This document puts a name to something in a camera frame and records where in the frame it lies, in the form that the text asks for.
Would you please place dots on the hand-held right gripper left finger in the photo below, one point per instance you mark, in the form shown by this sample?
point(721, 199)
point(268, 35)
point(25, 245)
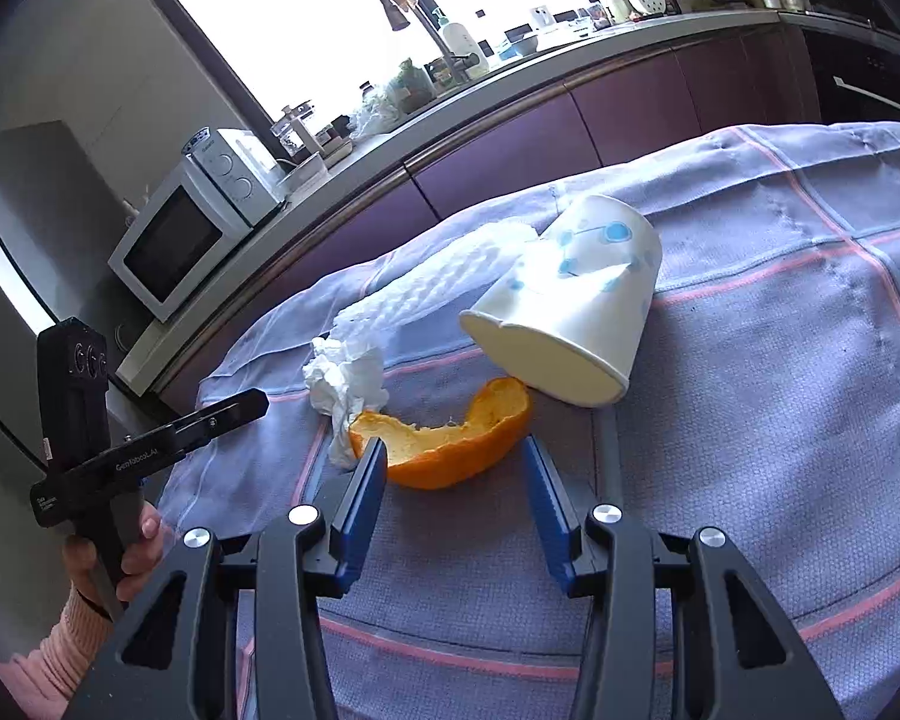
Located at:
point(364, 501)

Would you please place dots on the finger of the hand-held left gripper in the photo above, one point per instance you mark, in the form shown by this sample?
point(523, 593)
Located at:
point(229, 412)

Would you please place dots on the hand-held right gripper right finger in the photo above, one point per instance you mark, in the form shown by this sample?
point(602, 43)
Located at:
point(547, 510)

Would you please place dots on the orange peel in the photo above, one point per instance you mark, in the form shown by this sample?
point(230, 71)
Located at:
point(450, 459)

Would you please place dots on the white tissue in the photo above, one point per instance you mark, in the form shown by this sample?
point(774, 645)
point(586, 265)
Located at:
point(345, 382)

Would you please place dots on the white blue-dotted paper cup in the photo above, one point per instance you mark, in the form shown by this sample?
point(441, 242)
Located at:
point(570, 300)

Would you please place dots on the white foam fruit net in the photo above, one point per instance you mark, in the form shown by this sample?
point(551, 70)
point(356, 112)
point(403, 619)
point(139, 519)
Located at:
point(435, 277)

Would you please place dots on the person's left hand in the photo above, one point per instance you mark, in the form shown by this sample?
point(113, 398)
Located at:
point(144, 551)

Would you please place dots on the white microwave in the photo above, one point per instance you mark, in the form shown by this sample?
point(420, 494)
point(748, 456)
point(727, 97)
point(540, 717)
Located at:
point(180, 240)

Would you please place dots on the grey refrigerator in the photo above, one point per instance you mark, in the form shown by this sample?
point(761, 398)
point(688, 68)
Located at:
point(22, 187)

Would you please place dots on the purple checked tablecloth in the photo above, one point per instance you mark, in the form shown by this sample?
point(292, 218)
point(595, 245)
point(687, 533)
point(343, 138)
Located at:
point(757, 390)

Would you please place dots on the clear glass container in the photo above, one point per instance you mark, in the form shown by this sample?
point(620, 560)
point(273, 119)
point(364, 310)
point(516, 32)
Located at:
point(306, 174)

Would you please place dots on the glass jug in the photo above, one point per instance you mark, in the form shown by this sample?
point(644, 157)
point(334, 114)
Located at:
point(296, 129)

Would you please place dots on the clear plastic bag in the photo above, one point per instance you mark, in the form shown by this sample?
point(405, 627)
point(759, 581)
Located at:
point(375, 112)

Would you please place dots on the purple base cabinets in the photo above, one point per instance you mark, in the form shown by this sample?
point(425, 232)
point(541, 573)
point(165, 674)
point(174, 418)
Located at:
point(495, 142)

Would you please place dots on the kitchen window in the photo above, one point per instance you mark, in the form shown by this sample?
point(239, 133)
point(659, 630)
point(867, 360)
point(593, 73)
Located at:
point(307, 22)

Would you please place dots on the metal kitchen faucet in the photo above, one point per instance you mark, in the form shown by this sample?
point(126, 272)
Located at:
point(427, 22)

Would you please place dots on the white soap bottle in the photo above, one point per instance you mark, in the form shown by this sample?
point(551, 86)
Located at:
point(457, 37)

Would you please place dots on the grey kitchen countertop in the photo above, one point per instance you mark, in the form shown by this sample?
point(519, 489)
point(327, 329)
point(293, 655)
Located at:
point(570, 45)

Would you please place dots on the small blue bowl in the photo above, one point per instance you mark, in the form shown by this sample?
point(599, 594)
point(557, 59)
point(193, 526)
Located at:
point(523, 45)

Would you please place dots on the black built-in oven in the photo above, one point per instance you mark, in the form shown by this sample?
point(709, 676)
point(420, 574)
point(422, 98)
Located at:
point(862, 75)

